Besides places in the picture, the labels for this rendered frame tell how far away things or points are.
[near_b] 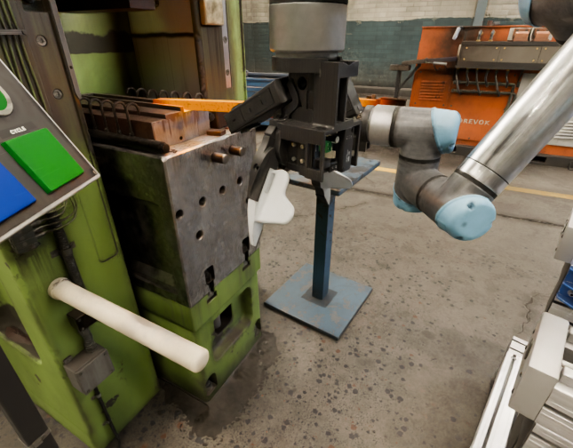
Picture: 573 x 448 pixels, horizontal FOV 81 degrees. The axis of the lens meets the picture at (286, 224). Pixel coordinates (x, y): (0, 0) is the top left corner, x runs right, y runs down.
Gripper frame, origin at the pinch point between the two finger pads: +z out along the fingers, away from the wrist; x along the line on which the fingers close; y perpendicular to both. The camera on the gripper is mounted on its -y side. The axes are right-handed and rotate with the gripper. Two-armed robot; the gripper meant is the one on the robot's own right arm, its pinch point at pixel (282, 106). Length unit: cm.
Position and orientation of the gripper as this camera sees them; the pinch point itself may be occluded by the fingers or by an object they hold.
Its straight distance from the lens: 78.1
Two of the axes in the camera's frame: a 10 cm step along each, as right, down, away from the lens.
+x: 4.8, -4.4, 7.6
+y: 0.2, 8.7, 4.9
